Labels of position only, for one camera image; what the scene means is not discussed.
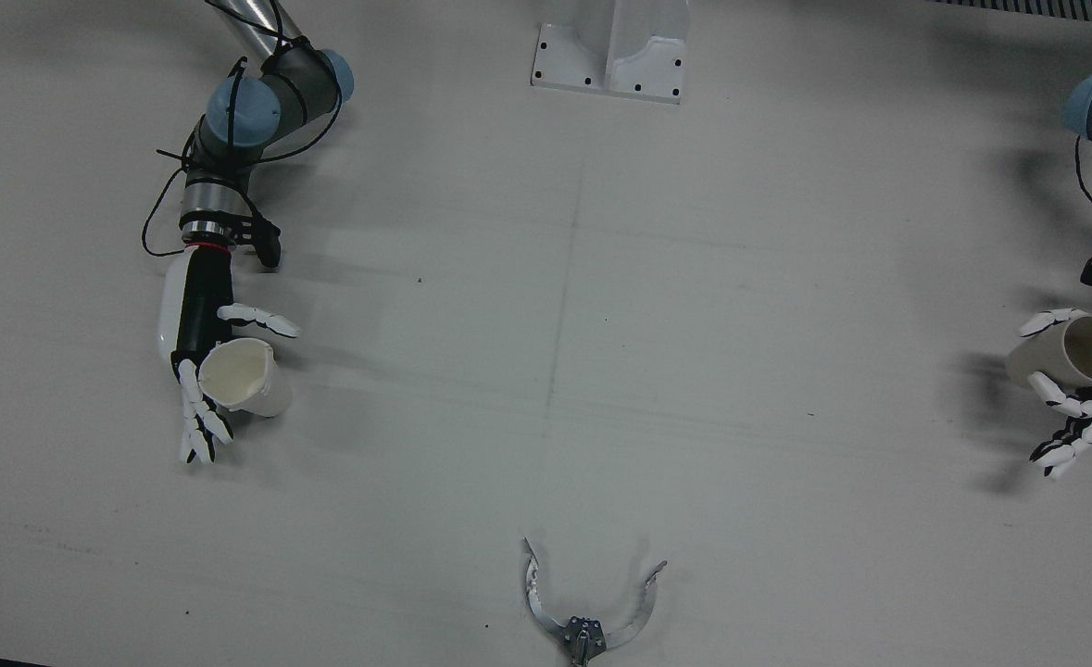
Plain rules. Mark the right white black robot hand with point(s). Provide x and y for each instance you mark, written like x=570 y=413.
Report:
x=198 y=306

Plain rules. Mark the metal reacher grabber tool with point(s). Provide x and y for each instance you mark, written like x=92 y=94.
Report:
x=585 y=639

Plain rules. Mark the beige paper cup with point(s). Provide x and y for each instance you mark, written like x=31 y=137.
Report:
x=249 y=384
x=1055 y=357

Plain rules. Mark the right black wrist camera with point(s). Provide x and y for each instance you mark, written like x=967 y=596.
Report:
x=268 y=245

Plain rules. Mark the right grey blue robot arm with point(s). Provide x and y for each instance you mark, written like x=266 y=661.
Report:
x=240 y=111

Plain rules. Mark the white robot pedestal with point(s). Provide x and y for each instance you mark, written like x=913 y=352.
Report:
x=601 y=56

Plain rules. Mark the ribbed metal grille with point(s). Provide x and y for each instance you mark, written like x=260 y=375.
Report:
x=1036 y=7

